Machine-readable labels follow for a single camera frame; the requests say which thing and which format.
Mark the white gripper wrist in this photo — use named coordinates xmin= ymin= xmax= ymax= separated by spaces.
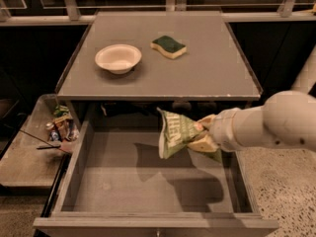
xmin=188 ymin=108 xmax=250 ymax=153

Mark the green jalapeno chip bag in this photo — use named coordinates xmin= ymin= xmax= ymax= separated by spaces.
xmin=158 ymin=109 xmax=222 ymax=163

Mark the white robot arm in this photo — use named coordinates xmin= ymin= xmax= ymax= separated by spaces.
xmin=206 ymin=53 xmax=316 ymax=152

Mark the open grey top drawer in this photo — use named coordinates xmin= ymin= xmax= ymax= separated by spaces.
xmin=34 ymin=121 xmax=278 ymax=237

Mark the grey cabinet counter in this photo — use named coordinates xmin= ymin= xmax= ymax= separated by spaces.
xmin=54 ymin=10 xmax=264 ymax=130

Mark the green yellow sponge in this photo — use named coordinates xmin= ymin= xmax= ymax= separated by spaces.
xmin=150 ymin=36 xmax=187 ymax=59

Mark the white paper bowl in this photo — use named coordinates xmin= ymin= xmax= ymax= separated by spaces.
xmin=95 ymin=44 xmax=142 ymax=74

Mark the metal window railing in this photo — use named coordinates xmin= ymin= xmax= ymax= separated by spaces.
xmin=0 ymin=0 xmax=316 ymax=26

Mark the pile of snack items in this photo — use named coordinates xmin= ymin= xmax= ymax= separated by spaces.
xmin=45 ymin=105 xmax=79 ymax=142

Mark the black stick tool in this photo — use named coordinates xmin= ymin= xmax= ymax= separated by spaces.
xmin=19 ymin=129 xmax=72 ymax=154

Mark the clear plastic bin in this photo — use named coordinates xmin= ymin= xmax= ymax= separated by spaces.
xmin=0 ymin=94 xmax=76 ymax=188

